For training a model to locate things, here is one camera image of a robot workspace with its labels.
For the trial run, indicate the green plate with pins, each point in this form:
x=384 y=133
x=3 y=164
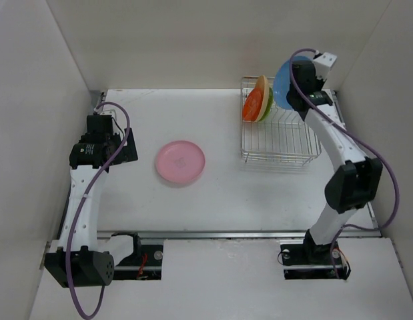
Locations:
x=268 y=106

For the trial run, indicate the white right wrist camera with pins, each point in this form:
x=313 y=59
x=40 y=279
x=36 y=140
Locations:
x=323 y=63

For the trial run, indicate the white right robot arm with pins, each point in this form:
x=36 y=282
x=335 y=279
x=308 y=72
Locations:
x=356 y=176

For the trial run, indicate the wire dish rack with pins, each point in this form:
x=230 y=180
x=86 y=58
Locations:
x=280 y=138

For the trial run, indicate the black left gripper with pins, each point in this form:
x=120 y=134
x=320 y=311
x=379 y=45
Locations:
x=129 y=154

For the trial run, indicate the beige plate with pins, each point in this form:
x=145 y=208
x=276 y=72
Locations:
x=263 y=83

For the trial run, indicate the pink plate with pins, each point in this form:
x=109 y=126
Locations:
x=180 y=162

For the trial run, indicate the blue plate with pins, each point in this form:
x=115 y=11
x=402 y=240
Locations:
x=281 y=86

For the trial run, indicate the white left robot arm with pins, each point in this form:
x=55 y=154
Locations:
x=80 y=260

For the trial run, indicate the orange plate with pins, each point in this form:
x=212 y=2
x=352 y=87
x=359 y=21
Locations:
x=253 y=105

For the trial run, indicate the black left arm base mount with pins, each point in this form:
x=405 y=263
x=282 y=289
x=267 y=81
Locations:
x=144 y=264

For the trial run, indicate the aluminium table edge rail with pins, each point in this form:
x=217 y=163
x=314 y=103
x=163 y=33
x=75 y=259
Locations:
x=297 y=234

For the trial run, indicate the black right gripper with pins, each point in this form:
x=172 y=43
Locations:
x=320 y=82

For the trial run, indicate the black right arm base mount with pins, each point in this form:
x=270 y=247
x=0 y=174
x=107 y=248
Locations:
x=297 y=265

